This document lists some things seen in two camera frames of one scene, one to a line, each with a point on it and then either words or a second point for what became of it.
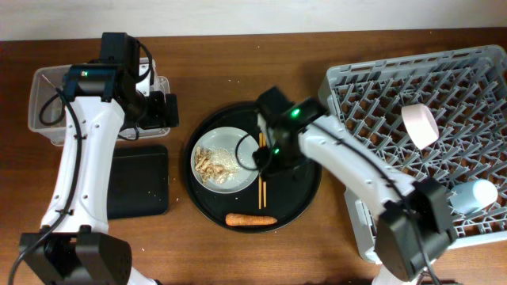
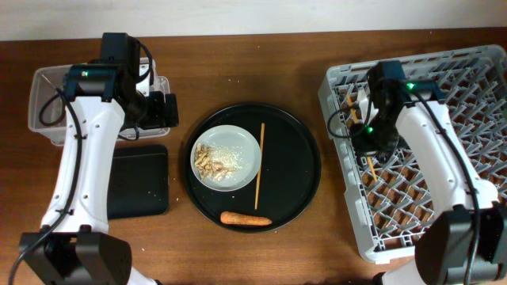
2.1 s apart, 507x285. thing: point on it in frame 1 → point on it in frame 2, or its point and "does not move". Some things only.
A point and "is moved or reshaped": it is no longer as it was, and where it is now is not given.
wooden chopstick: x=260 y=188 is moved or reshaped
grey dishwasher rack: x=440 y=117 does not move
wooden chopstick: x=264 y=188 → x=356 y=119
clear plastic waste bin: x=47 y=108 does not move
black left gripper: x=159 y=118 does not move
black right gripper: x=268 y=161 → x=362 y=143
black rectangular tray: x=138 y=181 does not move
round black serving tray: x=268 y=203 does not move
